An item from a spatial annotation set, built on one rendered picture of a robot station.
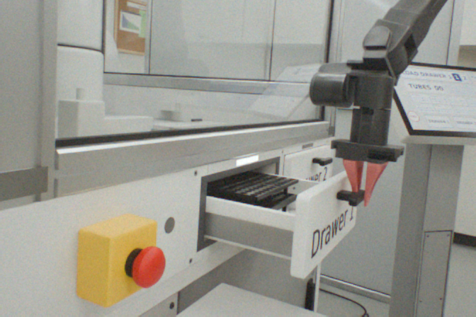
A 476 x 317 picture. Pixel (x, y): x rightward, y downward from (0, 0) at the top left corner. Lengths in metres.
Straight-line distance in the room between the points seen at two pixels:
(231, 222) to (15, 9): 0.39
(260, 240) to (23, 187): 0.33
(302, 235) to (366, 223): 1.88
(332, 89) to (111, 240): 0.42
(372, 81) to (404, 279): 1.13
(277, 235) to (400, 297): 1.18
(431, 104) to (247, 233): 1.00
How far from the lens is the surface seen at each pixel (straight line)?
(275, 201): 0.74
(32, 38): 0.40
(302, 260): 0.57
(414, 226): 1.63
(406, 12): 0.73
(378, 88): 0.67
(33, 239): 0.43
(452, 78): 1.66
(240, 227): 0.61
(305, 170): 0.98
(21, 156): 0.40
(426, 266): 1.68
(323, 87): 0.70
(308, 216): 0.55
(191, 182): 0.59
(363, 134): 0.67
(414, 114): 1.42
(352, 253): 2.51
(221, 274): 0.76
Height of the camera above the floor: 1.05
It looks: 6 degrees down
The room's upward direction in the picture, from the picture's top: 4 degrees clockwise
